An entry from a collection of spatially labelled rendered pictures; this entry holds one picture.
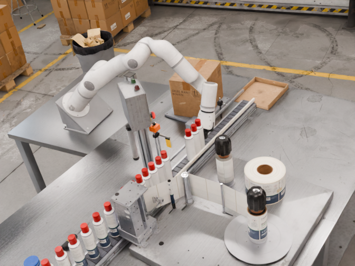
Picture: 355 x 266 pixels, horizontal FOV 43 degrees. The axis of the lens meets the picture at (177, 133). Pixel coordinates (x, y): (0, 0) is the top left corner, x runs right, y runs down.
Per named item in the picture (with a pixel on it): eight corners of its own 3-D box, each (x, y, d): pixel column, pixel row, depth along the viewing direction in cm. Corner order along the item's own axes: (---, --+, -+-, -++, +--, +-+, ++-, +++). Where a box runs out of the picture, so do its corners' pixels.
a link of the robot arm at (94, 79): (101, 82, 289) (89, 97, 278) (89, 67, 284) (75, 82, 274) (156, 53, 257) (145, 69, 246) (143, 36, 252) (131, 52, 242)
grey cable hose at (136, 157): (136, 161, 232) (129, 128, 220) (131, 159, 234) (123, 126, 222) (141, 158, 235) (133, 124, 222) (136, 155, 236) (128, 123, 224)
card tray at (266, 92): (268, 110, 298) (268, 105, 295) (234, 101, 312) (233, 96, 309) (288, 88, 316) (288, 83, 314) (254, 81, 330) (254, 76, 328)
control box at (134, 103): (132, 132, 217) (124, 98, 206) (124, 115, 231) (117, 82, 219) (152, 126, 219) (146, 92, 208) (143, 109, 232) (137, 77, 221)
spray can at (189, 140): (193, 162, 256) (188, 133, 244) (185, 160, 259) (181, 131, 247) (198, 158, 259) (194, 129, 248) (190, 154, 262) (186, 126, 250)
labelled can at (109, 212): (116, 239, 218) (106, 209, 206) (108, 235, 220) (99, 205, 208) (123, 232, 221) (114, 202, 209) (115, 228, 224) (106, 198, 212)
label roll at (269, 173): (293, 192, 228) (294, 170, 219) (263, 211, 220) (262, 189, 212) (267, 172, 242) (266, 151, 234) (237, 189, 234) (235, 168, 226)
